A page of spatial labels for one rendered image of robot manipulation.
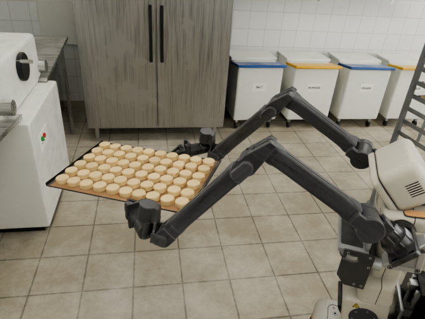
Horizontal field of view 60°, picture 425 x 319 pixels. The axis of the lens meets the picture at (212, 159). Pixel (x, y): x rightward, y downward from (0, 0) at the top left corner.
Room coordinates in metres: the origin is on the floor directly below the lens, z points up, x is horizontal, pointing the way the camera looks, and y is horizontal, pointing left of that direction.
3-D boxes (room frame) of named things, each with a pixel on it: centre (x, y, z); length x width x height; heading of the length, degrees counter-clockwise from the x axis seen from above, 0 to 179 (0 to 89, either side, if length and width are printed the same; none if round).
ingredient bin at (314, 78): (4.27, -1.02, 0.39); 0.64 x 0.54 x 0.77; 12
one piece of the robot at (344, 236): (1.03, -0.56, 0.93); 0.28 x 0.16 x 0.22; 164
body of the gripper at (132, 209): (0.98, 0.24, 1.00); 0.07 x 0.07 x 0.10; 30
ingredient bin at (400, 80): (4.53, -2.29, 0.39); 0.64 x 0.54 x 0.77; 9
